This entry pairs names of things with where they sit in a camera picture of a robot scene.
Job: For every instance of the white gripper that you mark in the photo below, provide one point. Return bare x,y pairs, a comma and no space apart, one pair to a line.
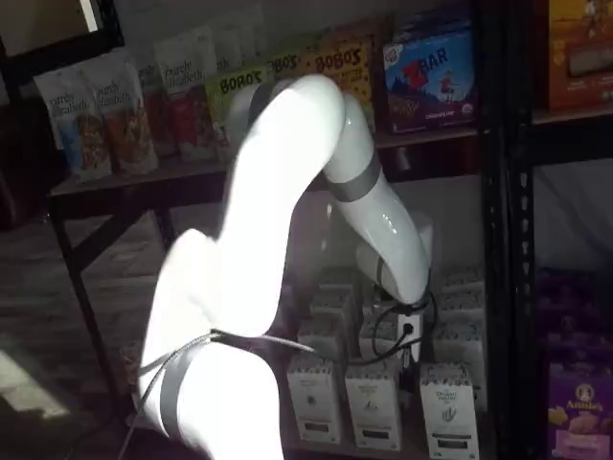
410,335

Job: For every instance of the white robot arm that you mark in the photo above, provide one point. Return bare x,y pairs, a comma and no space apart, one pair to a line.
268,201

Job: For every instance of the white floral box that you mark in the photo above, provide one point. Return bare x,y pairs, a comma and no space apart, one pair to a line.
323,338
333,304
457,350
378,340
460,314
462,282

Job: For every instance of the white box pink strip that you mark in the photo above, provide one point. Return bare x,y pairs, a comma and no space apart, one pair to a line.
372,407

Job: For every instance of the white box floral print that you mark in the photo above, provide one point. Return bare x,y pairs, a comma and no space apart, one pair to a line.
449,407

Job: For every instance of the white box orange strip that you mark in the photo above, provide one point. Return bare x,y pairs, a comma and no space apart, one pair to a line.
313,397

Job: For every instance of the dark purple box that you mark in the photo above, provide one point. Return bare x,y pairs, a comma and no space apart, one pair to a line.
574,311

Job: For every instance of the purple Annie's box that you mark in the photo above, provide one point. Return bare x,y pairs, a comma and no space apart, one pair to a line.
582,412

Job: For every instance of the blue Zbar box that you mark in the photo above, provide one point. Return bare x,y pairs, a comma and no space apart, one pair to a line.
428,76

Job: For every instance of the yellow Bobo's box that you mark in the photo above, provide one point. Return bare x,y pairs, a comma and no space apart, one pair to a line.
352,67

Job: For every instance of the small Bobo's box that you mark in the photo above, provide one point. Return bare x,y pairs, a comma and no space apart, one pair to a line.
285,64

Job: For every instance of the green Bobo's box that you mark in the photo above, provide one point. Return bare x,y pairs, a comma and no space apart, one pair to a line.
227,91

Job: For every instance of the wooden middle shelf board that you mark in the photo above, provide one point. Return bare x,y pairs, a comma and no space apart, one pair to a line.
143,179

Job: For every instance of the orange snack box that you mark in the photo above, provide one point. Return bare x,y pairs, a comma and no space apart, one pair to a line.
579,57

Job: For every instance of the tall red Purely Elizabeth bag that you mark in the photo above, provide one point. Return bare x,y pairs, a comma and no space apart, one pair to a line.
189,96

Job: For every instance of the dark red Purely Elizabeth bag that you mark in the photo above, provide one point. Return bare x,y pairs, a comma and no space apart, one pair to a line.
155,115

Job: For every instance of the brown Purely Elizabeth bag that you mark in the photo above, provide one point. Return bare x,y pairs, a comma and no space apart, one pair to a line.
124,120

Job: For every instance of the blue Purely Elizabeth bag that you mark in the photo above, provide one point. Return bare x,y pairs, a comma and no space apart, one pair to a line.
76,124

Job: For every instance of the black metal rack frame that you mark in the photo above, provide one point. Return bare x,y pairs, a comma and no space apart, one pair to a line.
493,239

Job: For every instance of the black adjacent rack frame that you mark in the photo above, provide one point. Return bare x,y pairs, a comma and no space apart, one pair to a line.
522,239

